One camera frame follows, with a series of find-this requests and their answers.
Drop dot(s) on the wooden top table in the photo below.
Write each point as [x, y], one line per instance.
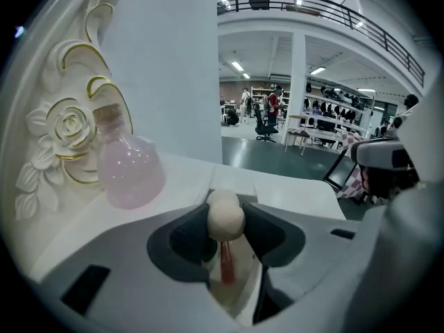
[298, 130]

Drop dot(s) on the black office chair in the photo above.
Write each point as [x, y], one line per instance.
[263, 127]

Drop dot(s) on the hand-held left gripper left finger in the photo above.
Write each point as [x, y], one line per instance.
[173, 248]

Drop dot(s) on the white ornate oval mirror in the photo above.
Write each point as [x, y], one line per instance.
[69, 123]

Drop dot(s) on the row of black gear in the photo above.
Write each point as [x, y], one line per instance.
[333, 108]

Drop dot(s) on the reddish brown makeup brush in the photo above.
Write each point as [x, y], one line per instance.
[227, 262]

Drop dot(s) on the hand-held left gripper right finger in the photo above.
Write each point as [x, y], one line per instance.
[284, 245]

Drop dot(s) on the white shelf rack with equipment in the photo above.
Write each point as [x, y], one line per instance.
[333, 120]

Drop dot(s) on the pink corked perfume bottle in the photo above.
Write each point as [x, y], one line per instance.
[130, 172]

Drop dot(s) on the pink checkered cloth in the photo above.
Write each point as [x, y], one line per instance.
[350, 187]

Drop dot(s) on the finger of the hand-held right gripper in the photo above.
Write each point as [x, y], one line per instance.
[378, 153]

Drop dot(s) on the white open bookshelf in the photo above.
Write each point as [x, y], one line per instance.
[260, 94]

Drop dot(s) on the black balcony railing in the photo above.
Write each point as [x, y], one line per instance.
[329, 7]

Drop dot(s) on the white dressing table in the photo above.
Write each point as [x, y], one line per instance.
[298, 200]

